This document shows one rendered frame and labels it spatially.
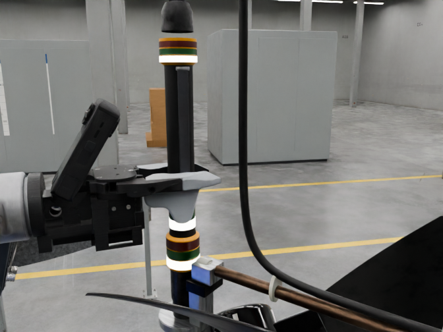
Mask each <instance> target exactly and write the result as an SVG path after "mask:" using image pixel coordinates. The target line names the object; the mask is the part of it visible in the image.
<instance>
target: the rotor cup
mask: <svg viewBox="0 0 443 332"><path fill-rule="evenodd" d="M233 314H237V316H238V318H239V321H242V322H245V323H249V324H251V325H255V326H258V327H261V328H264V329H267V330H270V331H274V332H276V330H275V328H274V326H273V323H275V321H274V318H273V315H272V312H271V307H270V306H269V305H267V304H263V303H254V304H245V305H242V306H237V307H234V308H230V309H228V310H224V311H222V312H220V313H218V314H217V315H219V316H224V317H227V318H231V319H233V316H232V315H233ZM214 329H215V327H212V326H210V325H208V327H207V328H206V329H205V330H203V331H201V332H214Z"/></svg>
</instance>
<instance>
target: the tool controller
mask: <svg viewBox="0 0 443 332"><path fill-rule="evenodd" d="M17 242H18V241H16V242H7V243H2V244H0V296H1V294H2V292H3V290H4V288H5V287H6V282H7V281H10V282H14V281H15V277H16V273H17V270H18V266H12V263H13V259H14V256H15V253H16V247H17Z"/></svg>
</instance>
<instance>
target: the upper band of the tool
mask: <svg viewBox="0 0 443 332"><path fill-rule="evenodd" d="M161 41H193V42H196V39H194V38H160V39H159V42H161ZM165 48H189V49H196V48H195V47H160V48H159V49H165ZM160 56H197V55H160ZM160 63H161V64H162V65H194V64H196V62H160Z"/></svg>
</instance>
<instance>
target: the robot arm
mask: <svg viewBox="0 0 443 332"><path fill-rule="evenodd" d="M120 115H121V114H120V111H119V110H118V108H117V107H116V106H115V105H114V104H112V103H110V102H108V101H106V100H104V99H102V98H99V99H97V100H96V102H95V103H91V105H90V106H89V108H88V109H87V110H86V112H85V114H84V118H83V120H82V124H83V125H82V127H81V129H80V131H79V133H78V134H77V136H76V138H75V140H74V142H73V144H72V146H71V147H70V149H69V151H68V153H67V154H66V156H65V158H64V160H63V162H62V164H61V166H60V167H59V169H58V171H57V173H56V174H55V176H54V178H53V180H52V183H51V189H49V190H46V189H45V181H44V176H43V173H42V172H41V173H29V174H28V176H27V175H26V174H25V173H24V172H17V173H2V174H0V244H2V243H7V242H16V241H22V240H29V239H30V237H31V236H32V235H33V236H34V237H37V239H38V250H39V254H41V253H46V252H52V251H53V246H55V245H60V244H69V243H74V242H84V241H89V240H91V243H92V246H95V247H96V251H102V250H110V249H116V248H124V247H129V246H137V245H142V244H143V242H142V230H143V229H145V225H144V211H143V209H141V206H140V197H144V201H145V203H146V205H147V206H149V207H151V208H166V209H168V211H169V212H170V214H171V216H172V218H173V219H174V221H175V222H176V223H187V222H189V221H190V220H191V219H192V216H193V213H194V208H195V205H196V200H197V197H198V192H199V190H200V189H201V188H204V187H208V186H213V185H215V184H219V183H221V178H219V177H217V176H215V175H213V174H211V173H209V170H208V169H207V168H205V167H203V166H201V165H199V164H197V163H194V172H192V173H190V172H186V173H176V174H168V173H167V163H164V162H162V163H135V164H128V165H108V166H101V167H96V168H93V170H92V169H91V168H92V166H93V164H94V162H95V160H96V158H97V157H98V155H99V153H100V152H101V150H102V148H103V146H104V144H105V142H106V140H107V139H108V137H111V136H112V134H113V133H114V132H115V129H116V128H117V125H118V124H119V121H120ZM53 207H54V208H53ZM55 208H58V209H55ZM130 240H132V241H133V242H129V243H124V244H115V245H111V246H109V244H111V243H116V242H125V241H130Z"/></svg>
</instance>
